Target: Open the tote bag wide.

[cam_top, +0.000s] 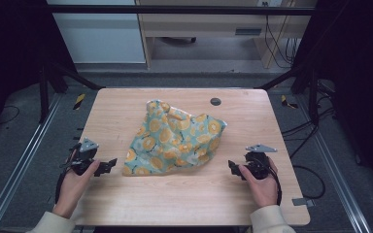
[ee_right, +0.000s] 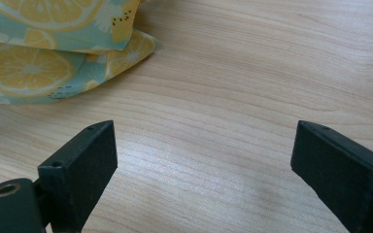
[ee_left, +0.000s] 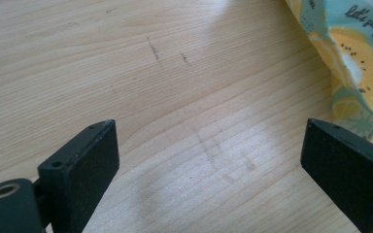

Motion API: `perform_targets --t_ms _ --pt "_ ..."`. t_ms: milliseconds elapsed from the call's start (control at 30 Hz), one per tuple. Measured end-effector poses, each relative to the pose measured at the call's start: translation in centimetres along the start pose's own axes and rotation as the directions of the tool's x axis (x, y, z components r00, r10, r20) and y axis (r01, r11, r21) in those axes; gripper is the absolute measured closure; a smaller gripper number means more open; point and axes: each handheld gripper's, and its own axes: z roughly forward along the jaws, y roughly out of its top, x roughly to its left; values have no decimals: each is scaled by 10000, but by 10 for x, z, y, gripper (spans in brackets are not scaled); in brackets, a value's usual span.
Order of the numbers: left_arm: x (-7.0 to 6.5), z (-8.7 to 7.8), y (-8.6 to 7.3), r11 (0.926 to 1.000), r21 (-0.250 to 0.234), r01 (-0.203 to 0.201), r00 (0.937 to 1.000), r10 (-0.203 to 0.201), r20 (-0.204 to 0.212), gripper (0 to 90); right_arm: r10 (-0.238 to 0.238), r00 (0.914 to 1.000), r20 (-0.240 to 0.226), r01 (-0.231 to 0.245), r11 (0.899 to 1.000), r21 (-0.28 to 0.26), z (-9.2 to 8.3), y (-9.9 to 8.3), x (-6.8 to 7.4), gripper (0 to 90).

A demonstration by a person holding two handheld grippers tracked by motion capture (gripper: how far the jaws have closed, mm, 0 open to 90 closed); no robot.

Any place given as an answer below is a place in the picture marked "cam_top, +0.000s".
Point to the aluminium floor rail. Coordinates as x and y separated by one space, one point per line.
22 158
336 174

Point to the grey metal table bracket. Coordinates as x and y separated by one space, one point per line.
302 202

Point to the person's left hand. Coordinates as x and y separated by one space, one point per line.
74 187

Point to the yellow black tape strip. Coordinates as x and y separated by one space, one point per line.
286 102

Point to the white cabinet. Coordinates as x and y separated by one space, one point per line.
100 39

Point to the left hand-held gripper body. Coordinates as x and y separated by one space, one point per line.
84 156

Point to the black metal frame stand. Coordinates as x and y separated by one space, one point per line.
312 93
45 93

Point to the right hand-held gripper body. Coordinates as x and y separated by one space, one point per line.
257 164

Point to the black horizontal frame bar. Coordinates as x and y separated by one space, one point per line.
175 9

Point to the teal orange-slice print cloth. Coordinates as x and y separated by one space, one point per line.
175 142

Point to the black curtain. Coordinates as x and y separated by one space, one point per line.
9 58
359 81

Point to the grey round table grommet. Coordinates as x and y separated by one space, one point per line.
215 101

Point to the person's right hand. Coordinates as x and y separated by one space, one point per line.
263 191

